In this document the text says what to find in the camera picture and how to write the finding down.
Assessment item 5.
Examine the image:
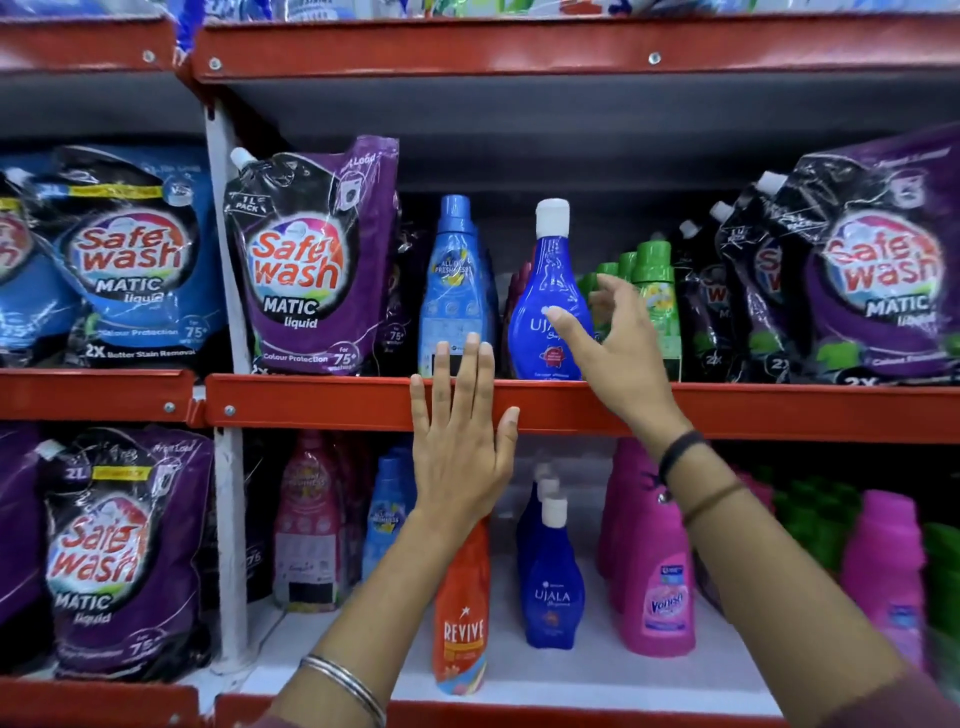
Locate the row of dark green bottles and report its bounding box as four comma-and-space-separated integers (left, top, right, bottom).
753, 463, 960, 640

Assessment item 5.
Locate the magenta stain remover bottle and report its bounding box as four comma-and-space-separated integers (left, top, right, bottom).
839, 489, 932, 670
615, 486, 698, 660
595, 438, 655, 595

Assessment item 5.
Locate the person's left hand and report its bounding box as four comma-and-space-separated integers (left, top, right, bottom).
409, 332, 522, 543

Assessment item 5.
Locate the purple detergent pouch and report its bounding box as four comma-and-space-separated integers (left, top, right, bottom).
223, 135, 402, 377
670, 217, 745, 384
712, 171, 820, 384
0, 423, 48, 670
36, 426, 216, 683
772, 123, 960, 388

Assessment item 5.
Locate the red metal shelf beam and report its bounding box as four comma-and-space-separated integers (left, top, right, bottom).
190, 13, 960, 84
0, 16, 178, 75
203, 373, 960, 445
213, 693, 787, 728
0, 368, 198, 426
0, 677, 201, 728

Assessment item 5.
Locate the black detergent pouch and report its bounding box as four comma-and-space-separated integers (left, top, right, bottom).
213, 430, 285, 606
373, 223, 433, 378

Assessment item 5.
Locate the blue detergent pouch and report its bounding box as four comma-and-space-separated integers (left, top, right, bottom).
30, 144, 231, 371
0, 168, 85, 369

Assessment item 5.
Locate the black wristband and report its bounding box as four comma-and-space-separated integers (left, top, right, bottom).
656, 429, 710, 489

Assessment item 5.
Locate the person's left forearm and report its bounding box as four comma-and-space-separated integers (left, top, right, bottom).
266, 510, 492, 728

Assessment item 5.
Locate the person's right hand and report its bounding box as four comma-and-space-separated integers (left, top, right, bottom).
542, 273, 693, 453

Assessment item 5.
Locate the brown thread bracelet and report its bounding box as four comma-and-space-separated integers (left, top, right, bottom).
681, 482, 748, 526

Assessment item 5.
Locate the dark blue white-capped bottle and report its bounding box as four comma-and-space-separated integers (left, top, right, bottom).
515, 475, 561, 580
522, 495, 587, 651
506, 198, 598, 383

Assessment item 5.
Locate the maroon sleeve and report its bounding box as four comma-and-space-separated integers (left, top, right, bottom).
817, 666, 960, 728

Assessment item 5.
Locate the white shelf board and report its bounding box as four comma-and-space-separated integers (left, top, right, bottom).
238, 577, 783, 717

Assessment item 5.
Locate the orange starch bottle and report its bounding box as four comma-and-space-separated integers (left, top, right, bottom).
432, 517, 493, 698

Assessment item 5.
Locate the white shelf upright post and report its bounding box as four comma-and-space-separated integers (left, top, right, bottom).
202, 101, 258, 675

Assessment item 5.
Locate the dark red bottle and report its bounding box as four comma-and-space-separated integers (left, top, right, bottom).
500, 261, 536, 378

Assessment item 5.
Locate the pink softener bottle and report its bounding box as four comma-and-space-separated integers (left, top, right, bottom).
271, 430, 351, 613

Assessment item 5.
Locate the person's right forearm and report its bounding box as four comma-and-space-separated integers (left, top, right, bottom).
660, 431, 939, 728

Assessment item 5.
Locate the row of colourful packets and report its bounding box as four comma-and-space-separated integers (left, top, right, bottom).
0, 0, 960, 25

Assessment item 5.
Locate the light blue softener bottle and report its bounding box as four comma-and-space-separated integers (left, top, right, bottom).
361, 448, 418, 583
417, 194, 499, 379

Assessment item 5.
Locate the silver bangle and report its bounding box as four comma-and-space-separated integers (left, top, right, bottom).
298, 654, 388, 728

